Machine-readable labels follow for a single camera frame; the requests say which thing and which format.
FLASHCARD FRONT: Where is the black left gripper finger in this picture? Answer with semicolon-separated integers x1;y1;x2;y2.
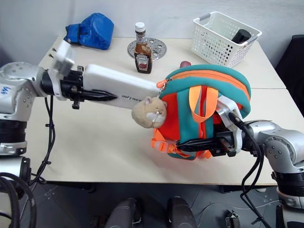
82;89;118;102

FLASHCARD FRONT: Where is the white perforated plastic basket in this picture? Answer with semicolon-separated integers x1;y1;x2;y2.
190;11;263;69

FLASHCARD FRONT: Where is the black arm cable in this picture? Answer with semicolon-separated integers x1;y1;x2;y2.
228;111;272;228
28;94;56;186

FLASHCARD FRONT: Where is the orange and teal backpack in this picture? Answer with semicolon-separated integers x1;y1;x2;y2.
151;64;252;161

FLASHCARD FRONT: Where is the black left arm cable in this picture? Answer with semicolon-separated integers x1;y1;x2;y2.
28;94;56;186

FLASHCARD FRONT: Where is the brown ketchup bottle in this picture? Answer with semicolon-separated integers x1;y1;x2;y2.
133;22;153;75

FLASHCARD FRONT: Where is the round perforated metal plate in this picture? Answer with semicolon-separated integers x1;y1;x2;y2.
127;38;168;60

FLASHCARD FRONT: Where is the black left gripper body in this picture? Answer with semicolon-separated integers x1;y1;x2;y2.
60;66;85;110

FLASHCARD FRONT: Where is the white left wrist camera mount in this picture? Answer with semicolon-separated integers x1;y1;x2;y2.
48;39;77;101

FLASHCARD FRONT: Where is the small dark floor object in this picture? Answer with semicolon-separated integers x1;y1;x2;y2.
225;209;240;228

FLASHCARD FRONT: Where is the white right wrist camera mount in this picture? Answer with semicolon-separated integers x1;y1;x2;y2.
214;95;243;153

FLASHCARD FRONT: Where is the black rectangular object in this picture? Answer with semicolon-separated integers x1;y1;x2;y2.
231;28;252;45

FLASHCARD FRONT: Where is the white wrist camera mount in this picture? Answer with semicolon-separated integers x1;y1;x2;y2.
214;95;243;153
48;39;77;101

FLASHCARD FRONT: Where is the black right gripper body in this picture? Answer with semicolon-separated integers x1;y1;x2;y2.
210;129;238;158

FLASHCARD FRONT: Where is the dark rounded shape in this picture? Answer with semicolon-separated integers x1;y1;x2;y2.
104;198;143;228
165;196;198;228

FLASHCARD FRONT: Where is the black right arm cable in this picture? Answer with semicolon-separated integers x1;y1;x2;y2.
228;111;272;228

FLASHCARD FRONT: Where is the blue fabric bag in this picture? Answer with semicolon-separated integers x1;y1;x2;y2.
65;12;115;51

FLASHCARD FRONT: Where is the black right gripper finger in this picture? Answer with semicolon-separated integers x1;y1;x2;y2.
180;137;219;146
176;143;216;153

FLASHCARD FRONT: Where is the beige hamster plush keychain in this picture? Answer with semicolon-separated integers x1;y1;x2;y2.
131;95;167;129

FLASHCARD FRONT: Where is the thick black cable loop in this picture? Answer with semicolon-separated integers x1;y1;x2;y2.
0;172;38;228

